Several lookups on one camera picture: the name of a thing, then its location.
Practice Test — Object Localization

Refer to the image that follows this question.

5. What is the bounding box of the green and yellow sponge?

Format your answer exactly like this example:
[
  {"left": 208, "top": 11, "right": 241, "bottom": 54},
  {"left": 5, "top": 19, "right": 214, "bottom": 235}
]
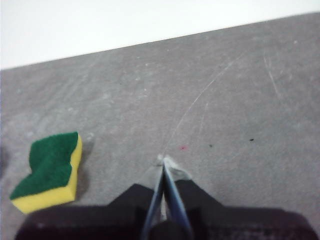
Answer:
[{"left": 9, "top": 131, "right": 83, "bottom": 215}]

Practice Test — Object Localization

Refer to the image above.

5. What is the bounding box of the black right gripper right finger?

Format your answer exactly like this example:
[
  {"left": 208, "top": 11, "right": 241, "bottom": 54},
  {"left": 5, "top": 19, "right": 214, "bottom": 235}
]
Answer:
[{"left": 163, "top": 155, "right": 319, "bottom": 240}]

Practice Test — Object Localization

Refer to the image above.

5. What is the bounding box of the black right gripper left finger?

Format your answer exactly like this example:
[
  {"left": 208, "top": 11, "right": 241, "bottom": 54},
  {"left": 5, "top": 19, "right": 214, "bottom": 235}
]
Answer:
[{"left": 14, "top": 155, "right": 165, "bottom": 240}]

